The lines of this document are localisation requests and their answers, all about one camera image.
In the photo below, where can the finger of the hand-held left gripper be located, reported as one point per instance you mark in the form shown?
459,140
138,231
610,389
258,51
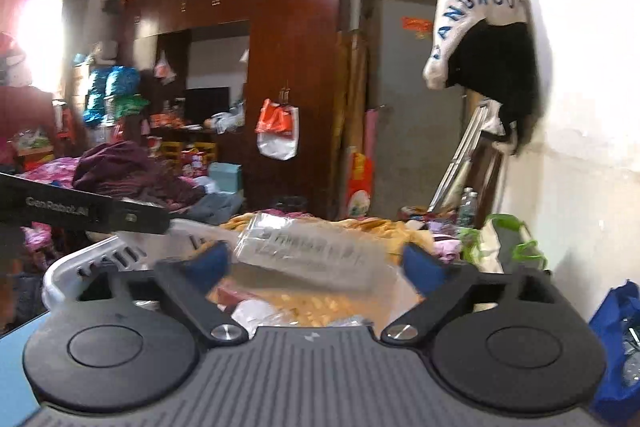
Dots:
145,219

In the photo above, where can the teal box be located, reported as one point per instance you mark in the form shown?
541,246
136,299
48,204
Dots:
225,177

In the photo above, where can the clear water bottles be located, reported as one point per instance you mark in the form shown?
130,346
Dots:
466,207

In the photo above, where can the metal crutches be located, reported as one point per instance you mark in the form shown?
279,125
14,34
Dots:
462,157

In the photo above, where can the green white tote bag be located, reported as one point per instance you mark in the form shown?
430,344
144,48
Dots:
505,244

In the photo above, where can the brown wooden wardrobe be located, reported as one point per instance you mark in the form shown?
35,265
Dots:
295,57

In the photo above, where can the dark purple clothing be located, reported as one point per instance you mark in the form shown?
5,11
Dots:
125,172

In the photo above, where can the black television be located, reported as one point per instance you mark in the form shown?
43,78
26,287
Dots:
206,106

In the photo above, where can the red door sticker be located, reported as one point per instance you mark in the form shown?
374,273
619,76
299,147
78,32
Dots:
416,27

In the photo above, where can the orange white plastic bag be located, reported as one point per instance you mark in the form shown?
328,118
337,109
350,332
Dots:
277,132

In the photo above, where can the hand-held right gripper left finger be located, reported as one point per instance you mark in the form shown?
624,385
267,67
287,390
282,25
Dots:
212,264

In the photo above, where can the blue shopping bag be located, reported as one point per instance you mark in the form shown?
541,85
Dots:
617,347

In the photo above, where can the wooden planks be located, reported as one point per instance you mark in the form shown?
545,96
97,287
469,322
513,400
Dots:
352,117

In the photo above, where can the blue printed bags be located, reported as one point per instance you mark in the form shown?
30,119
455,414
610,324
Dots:
112,92

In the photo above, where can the clear plastic printed packet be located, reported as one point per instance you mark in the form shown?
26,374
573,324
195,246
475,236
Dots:
310,252

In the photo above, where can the small white hanging bag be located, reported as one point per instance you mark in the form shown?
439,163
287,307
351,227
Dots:
164,69

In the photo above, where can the black hanging garment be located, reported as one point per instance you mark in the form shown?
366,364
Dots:
505,77

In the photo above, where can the white hooded sweatshirt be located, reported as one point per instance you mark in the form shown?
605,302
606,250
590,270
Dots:
465,2

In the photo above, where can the red yellow sack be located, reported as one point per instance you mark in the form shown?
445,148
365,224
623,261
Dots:
360,187

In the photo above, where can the pink curtain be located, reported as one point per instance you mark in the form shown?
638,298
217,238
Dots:
15,7

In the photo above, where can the pink floral blanket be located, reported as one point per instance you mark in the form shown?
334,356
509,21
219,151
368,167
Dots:
52,172

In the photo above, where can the grey door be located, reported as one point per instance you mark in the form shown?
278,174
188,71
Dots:
415,107

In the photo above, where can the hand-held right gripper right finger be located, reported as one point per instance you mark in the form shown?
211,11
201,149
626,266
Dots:
417,267

